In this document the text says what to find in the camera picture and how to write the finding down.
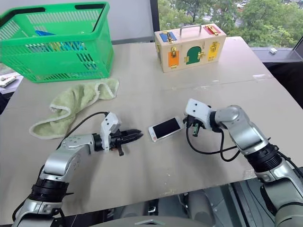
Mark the blue plastic item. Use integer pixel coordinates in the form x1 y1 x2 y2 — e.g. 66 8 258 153
35 30 56 37

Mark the wooden lock box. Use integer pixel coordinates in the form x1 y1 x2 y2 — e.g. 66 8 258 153
154 24 227 73

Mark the green plastic shopping basket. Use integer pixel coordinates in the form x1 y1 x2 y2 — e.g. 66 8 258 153
0 1 115 84

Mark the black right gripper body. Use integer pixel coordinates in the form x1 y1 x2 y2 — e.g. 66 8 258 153
187 115 206 138

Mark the colourful snack packet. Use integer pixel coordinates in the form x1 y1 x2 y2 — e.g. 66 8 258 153
28 41 87 52

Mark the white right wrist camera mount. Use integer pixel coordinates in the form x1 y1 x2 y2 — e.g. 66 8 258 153
184 98 213 130

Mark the white smartphone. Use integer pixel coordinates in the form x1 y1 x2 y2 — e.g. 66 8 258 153
148 116 185 142

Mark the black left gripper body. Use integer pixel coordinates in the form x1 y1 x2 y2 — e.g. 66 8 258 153
109 131 125 157

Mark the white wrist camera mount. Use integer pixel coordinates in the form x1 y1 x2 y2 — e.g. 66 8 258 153
184 98 213 130
99 112 122 152

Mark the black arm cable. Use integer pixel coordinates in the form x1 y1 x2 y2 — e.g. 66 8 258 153
185 126 244 163
55 112 109 151

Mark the grey curved housing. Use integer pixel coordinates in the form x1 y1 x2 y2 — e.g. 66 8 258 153
94 214 214 227

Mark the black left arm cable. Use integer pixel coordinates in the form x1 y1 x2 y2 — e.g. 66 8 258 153
55 112 109 151

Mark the black basket handle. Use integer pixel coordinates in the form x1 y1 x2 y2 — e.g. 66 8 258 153
0 3 107 33

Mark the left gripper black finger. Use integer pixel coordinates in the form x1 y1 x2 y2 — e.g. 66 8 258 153
121 132 144 143
121 129 143 137

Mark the grey rounded shape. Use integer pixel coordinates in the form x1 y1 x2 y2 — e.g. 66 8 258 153
187 189 217 220

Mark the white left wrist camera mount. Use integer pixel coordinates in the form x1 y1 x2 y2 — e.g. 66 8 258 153
99 112 122 152

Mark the light green towel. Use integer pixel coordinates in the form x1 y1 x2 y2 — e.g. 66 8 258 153
28 78 120 140

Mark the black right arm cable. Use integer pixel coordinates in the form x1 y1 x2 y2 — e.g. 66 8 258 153
185 126 244 163

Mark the white power strip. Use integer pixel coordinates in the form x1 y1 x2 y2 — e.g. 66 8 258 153
0 76 17 88

